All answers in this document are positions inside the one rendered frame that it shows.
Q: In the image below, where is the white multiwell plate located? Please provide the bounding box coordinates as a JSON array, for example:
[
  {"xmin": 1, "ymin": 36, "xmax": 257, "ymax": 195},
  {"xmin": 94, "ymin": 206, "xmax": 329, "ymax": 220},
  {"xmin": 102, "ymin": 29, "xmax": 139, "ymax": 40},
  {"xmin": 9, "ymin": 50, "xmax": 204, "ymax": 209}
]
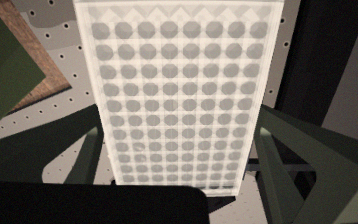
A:
[{"xmin": 73, "ymin": 0, "xmax": 285, "ymax": 197}]

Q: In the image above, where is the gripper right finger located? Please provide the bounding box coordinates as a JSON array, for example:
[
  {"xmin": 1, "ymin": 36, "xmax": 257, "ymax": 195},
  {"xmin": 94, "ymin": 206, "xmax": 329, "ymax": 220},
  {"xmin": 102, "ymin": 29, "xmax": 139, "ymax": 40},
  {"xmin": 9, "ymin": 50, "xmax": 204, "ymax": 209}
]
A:
[{"xmin": 253, "ymin": 104, "xmax": 358, "ymax": 224}]

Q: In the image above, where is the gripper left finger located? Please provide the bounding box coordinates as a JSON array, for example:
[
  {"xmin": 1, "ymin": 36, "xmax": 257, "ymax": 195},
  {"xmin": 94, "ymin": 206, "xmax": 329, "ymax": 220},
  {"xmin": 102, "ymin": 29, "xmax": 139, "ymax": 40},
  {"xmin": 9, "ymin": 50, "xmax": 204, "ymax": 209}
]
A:
[{"xmin": 0, "ymin": 103, "xmax": 104, "ymax": 184}]

